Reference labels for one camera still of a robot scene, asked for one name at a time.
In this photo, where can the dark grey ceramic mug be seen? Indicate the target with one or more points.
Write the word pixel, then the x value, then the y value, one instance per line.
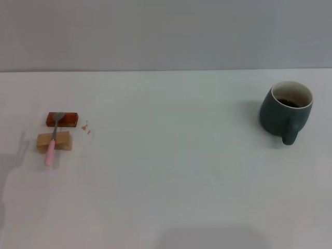
pixel 275 116

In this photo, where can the red-brown wooden block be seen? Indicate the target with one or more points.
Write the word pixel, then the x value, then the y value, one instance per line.
pixel 68 119

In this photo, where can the light wooden arch block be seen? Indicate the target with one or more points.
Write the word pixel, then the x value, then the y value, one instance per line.
pixel 63 141

